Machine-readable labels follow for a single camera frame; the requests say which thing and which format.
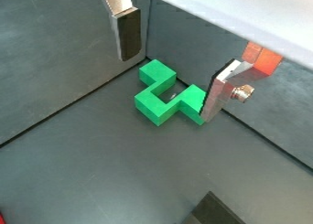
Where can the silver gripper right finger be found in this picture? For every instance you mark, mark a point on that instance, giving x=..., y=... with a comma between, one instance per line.
x=229, y=84

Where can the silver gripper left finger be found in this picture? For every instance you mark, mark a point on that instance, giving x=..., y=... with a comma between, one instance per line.
x=126, y=26

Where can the red base board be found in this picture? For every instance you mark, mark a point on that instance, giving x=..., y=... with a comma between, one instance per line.
x=262, y=58

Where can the black fixture bracket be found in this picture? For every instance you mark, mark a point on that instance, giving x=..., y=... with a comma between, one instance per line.
x=211, y=212

